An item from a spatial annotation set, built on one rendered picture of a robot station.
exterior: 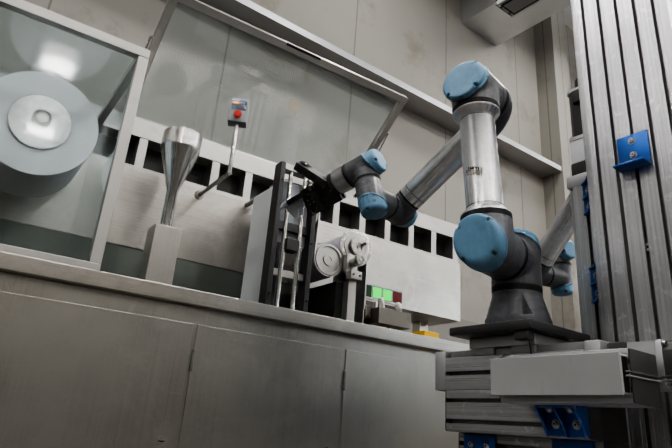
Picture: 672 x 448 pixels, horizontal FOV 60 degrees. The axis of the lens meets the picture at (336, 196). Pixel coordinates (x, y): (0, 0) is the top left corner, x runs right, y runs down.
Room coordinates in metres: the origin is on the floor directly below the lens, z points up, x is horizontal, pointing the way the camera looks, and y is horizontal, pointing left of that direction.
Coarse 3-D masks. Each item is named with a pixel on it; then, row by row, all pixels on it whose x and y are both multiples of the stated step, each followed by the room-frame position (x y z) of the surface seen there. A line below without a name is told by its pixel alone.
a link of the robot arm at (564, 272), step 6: (558, 264) 1.97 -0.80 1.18; (564, 264) 1.97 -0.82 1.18; (570, 264) 1.98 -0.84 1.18; (558, 270) 1.95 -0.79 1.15; (564, 270) 1.97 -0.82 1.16; (570, 270) 1.98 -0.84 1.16; (558, 276) 1.95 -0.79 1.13; (564, 276) 1.96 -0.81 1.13; (570, 276) 1.97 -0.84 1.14; (552, 282) 1.95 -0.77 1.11; (558, 282) 1.96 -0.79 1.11; (564, 282) 1.97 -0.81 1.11; (570, 282) 1.97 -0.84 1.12; (552, 288) 2.00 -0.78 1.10; (558, 288) 1.98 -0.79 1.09; (564, 288) 1.97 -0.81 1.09; (570, 288) 1.97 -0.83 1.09; (558, 294) 2.01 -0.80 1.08; (564, 294) 2.00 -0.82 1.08; (570, 294) 1.99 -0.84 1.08
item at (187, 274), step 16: (112, 256) 2.04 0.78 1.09; (128, 256) 2.07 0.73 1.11; (112, 272) 2.05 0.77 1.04; (128, 272) 2.08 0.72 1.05; (176, 272) 2.17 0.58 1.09; (192, 272) 2.20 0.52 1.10; (208, 272) 2.24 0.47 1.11; (224, 272) 2.27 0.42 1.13; (192, 288) 2.21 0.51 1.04; (208, 288) 2.24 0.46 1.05; (224, 288) 2.28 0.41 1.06; (240, 288) 2.31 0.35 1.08; (288, 288) 2.43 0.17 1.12; (288, 304) 2.43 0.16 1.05
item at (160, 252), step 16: (176, 144) 1.84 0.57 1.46; (176, 160) 1.86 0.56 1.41; (192, 160) 1.89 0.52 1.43; (176, 176) 1.88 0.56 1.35; (176, 192) 1.90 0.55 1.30; (160, 224) 1.85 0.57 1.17; (160, 240) 1.86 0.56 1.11; (176, 240) 1.89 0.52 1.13; (144, 256) 1.90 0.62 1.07; (160, 256) 1.86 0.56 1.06; (176, 256) 1.89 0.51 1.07; (144, 272) 1.86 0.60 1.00; (160, 272) 1.87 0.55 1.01
